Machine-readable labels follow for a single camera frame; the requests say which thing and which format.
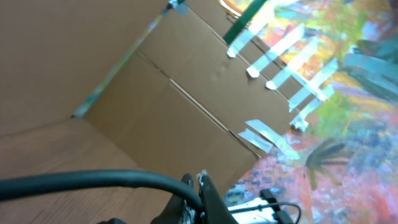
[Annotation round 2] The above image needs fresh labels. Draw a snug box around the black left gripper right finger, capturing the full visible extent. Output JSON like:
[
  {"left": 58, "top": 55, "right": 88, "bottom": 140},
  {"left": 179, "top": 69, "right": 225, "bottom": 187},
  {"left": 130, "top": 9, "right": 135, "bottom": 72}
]
[{"left": 197, "top": 170, "right": 238, "bottom": 224}]

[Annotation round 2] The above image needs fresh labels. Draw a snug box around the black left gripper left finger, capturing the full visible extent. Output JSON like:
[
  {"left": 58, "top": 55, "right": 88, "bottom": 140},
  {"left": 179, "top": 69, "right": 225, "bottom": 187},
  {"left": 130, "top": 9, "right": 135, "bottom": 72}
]
[{"left": 149, "top": 173, "right": 200, "bottom": 224}]

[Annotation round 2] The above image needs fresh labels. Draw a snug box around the black cable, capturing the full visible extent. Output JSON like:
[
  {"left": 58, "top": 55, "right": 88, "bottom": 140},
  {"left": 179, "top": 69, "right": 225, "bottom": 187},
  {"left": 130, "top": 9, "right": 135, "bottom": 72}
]
[{"left": 0, "top": 169, "right": 205, "bottom": 215}]

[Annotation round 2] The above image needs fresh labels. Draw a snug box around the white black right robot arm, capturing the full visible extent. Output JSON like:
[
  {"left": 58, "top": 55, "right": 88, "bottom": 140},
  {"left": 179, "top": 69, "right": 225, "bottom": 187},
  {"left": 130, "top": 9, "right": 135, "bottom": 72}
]
[{"left": 228, "top": 189, "right": 302, "bottom": 224}]

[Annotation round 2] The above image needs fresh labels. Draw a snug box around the colourful painted backdrop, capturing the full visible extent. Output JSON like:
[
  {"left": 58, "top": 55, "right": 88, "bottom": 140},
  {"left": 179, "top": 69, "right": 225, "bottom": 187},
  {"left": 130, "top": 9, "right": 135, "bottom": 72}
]
[{"left": 222, "top": 0, "right": 397, "bottom": 223}]

